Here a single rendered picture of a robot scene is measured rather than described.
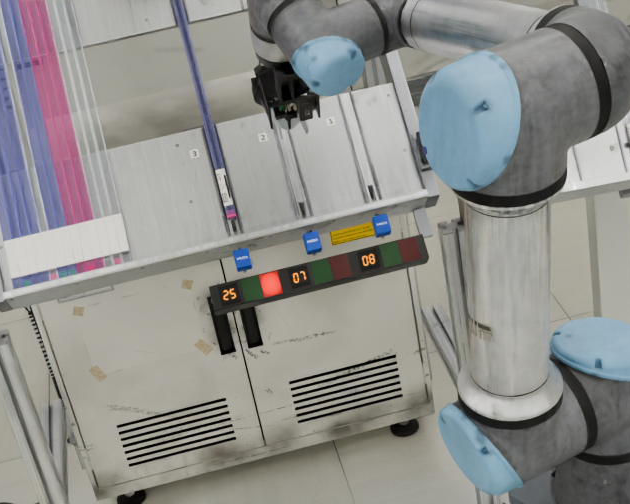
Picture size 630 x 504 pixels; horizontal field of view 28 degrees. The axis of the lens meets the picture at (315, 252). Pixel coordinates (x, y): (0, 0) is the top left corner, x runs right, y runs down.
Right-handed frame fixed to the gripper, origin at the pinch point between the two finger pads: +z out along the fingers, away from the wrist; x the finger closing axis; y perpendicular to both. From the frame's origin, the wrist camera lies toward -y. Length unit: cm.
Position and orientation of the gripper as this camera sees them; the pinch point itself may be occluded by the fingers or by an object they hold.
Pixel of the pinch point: (287, 119)
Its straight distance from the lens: 183.2
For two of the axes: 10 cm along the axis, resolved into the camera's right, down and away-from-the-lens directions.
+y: 2.5, 8.4, -4.9
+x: 9.7, -2.4, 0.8
